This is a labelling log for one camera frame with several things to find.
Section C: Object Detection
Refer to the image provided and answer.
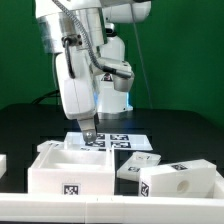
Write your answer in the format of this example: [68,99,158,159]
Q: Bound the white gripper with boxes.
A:
[56,48,99,143]

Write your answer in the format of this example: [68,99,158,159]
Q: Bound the white cabinet body box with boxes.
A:
[28,147,115,195]

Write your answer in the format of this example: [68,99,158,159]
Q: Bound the white cabinet door panel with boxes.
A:
[37,140,64,153]

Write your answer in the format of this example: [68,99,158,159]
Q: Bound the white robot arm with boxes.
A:
[35,0,151,143]

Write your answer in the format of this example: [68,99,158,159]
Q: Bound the white cabinet top block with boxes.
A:
[138,159,216,198]

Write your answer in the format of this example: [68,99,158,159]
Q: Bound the white flat marker plate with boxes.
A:
[64,132,153,151]

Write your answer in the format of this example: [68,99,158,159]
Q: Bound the white small door panel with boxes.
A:
[117,151,161,182]

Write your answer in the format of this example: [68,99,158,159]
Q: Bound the white block at left edge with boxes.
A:
[0,154,7,179]

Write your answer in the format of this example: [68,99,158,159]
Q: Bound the black base cables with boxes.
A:
[31,88,63,105]

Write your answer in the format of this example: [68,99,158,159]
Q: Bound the grey braided camera cable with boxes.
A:
[51,0,133,79]

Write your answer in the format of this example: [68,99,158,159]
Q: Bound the white front rail bar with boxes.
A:
[0,171,224,224]

